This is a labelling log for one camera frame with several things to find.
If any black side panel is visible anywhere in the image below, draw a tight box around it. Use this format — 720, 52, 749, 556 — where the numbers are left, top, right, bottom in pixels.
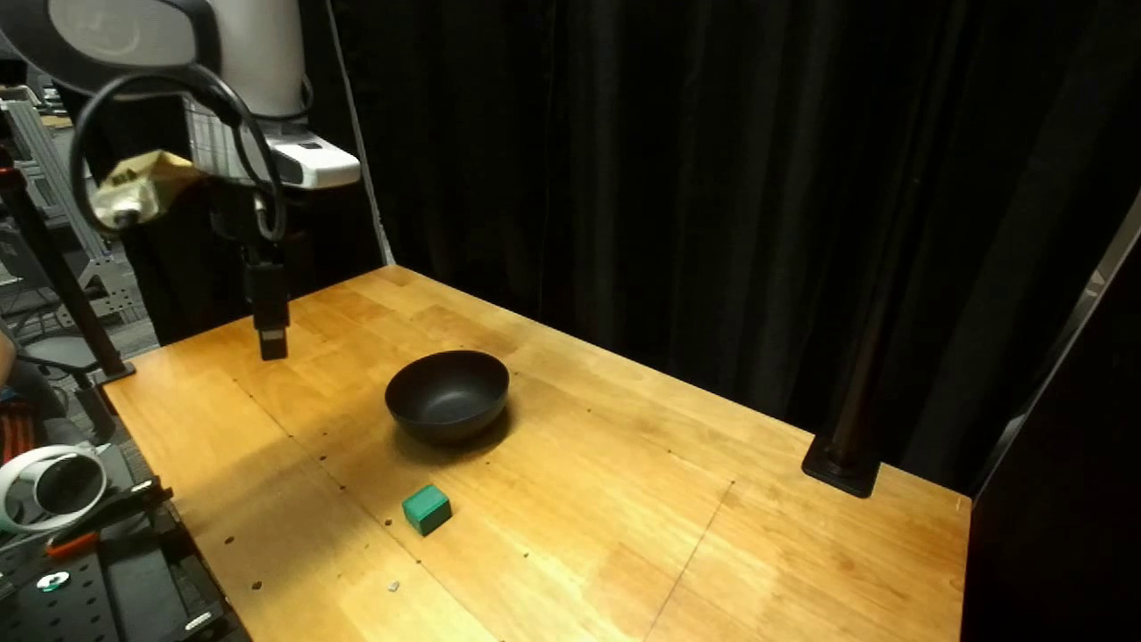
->
961, 228, 1141, 642

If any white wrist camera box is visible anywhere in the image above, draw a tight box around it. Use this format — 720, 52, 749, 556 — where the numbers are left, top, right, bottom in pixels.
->
261, 128, 363, 196

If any black perforated board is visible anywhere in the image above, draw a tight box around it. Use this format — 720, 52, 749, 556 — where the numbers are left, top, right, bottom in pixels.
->
0, 467, 252, 642

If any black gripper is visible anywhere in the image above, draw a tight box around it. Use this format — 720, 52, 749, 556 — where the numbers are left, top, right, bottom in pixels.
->
209, 175, 296, 365

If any orange-handled tool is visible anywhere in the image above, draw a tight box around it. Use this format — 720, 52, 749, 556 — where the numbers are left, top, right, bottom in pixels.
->
42, 528, 108, 565

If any black stand pole with foot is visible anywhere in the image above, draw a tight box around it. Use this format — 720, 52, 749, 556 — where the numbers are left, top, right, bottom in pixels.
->
799, 234, 909, 502

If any tan tape-wrapped wrist box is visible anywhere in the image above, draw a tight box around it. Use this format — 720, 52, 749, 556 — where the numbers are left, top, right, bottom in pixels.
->
88, 145, 208, 232

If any black tripod leg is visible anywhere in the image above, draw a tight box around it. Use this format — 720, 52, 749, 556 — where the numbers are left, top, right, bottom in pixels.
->
0, 175, 139, 386

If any black curtain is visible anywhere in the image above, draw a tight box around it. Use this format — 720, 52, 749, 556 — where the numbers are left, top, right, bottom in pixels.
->
296, 0, 1141, 494

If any grey metal shelf frame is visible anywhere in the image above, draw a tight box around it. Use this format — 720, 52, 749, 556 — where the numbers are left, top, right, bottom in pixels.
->
0, 94, 155, 348

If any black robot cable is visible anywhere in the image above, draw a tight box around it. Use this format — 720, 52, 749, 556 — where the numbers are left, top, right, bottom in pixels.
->
64, 60, 290, 249

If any grey metal frame strip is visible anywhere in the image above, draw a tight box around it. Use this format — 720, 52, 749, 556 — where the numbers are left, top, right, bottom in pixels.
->
975, 188, 1141, 491

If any white headset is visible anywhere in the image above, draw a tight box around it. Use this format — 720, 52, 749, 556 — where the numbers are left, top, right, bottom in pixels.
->
0, 439, 116, 535

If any black bowl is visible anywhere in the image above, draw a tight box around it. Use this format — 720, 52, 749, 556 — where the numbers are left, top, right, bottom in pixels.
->
382, 347, 514, 448

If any green block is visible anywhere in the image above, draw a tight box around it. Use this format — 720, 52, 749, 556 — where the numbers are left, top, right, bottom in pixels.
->
400, 479, 455, 537

